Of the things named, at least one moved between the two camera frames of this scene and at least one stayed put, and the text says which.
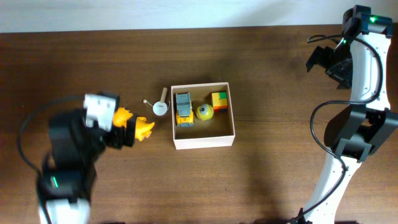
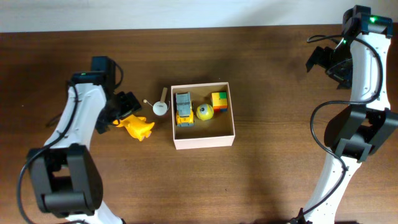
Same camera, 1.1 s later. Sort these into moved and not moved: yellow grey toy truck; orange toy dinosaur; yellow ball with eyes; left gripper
Moved: left gripper
Not moved: yellow grey toy truck; orange toy dinosaur; yellow ball with eyes
